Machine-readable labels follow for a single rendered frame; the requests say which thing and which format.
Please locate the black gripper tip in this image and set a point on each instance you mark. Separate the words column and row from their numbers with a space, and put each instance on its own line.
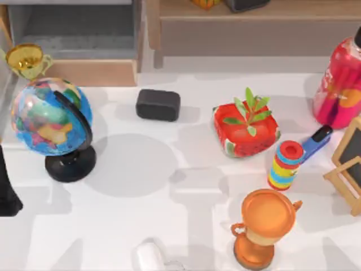
column 6, row 192

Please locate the stack of coloured rings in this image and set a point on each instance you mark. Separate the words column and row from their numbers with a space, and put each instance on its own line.
column 285, row 165

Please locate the gold trophy cup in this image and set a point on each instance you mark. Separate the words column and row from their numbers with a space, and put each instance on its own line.
column 25, row 60

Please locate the red plant pot with plant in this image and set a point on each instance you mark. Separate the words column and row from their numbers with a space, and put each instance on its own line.
column 244, row 135

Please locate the grey drawer inside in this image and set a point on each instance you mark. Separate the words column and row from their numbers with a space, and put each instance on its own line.
column 76, row 31

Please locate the bronze trophy cup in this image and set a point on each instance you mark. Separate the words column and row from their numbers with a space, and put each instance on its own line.
column 266, row 226

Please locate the wooden open shelf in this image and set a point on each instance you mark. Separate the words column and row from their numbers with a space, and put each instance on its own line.
column 253, row 31

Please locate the black rounded speaker box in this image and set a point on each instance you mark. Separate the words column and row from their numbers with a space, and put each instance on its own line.
column 158, row 105

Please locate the pink and red bottle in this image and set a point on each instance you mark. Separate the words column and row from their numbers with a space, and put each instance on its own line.
column 338, row 87

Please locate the orange patterned box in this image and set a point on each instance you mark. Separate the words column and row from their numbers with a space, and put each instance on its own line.
column 205, row 3

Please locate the blue globe on black stand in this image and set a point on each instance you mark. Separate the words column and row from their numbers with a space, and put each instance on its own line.
column 48, row 118

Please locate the dark grey rounded object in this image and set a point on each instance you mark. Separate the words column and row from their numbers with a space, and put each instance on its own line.
column 245, row 5

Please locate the wooden framed blackboard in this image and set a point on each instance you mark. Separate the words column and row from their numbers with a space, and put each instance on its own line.
column 348, row 163

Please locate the white computer mouse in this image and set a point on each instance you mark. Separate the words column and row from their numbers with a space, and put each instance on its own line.
column 148, row 257

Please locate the blue stapler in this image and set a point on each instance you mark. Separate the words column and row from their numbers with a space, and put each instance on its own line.
column 317, row 139

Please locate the pale wooden drawer front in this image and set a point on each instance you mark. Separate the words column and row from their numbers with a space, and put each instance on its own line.
column 90, row 72

